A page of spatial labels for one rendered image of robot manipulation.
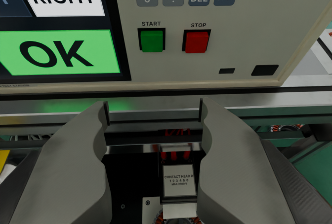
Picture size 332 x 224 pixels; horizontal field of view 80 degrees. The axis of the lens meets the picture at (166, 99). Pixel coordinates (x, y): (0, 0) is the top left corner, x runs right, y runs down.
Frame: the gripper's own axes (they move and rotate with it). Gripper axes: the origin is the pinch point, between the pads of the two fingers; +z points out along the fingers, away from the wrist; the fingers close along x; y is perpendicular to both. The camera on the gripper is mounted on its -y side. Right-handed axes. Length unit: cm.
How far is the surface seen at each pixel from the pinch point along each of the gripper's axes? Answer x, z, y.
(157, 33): 0.4, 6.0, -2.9
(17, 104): -14.5, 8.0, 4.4
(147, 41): -0.4, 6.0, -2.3
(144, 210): -3.6, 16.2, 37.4
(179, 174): 3.6, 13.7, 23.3
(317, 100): 17.8, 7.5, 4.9
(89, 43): -5.4, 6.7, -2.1
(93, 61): -5.7, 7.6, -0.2
